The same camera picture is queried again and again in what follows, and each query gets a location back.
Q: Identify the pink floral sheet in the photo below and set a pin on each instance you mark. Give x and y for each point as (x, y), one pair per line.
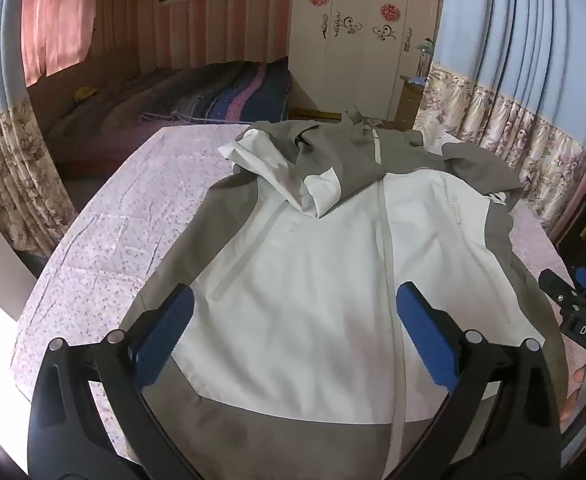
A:
(103, 240)

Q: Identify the grey and white jacket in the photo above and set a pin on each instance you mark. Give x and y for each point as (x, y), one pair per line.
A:
(323, 285)

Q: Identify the white wardrobe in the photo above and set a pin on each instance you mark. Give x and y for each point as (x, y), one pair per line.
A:
(353, 60)

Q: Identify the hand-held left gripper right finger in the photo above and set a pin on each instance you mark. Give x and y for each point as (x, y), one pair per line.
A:
(425, 340)

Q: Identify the wooden nightstand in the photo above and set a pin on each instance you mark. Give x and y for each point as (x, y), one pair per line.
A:
(409, 102)

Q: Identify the pink curtain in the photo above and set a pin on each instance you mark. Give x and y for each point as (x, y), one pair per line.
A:
(55, 20)

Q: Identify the person's right hand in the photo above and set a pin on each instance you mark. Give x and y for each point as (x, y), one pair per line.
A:
(580, 400)

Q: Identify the bed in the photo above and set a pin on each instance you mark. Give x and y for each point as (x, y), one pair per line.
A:
(123, 125)

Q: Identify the blue floral curtain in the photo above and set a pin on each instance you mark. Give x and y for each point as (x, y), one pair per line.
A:
(8, 160)
(513, 60)

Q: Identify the yellow item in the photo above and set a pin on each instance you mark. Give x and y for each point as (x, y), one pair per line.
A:
(86, 93)

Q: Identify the brown quilt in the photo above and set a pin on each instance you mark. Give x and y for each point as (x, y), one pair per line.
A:
(123, 100)

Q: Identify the striped blue pink blanket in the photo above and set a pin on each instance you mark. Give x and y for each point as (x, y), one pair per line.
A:
(233, 92)

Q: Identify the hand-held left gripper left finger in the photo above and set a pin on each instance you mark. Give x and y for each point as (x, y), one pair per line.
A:
(165, 332)

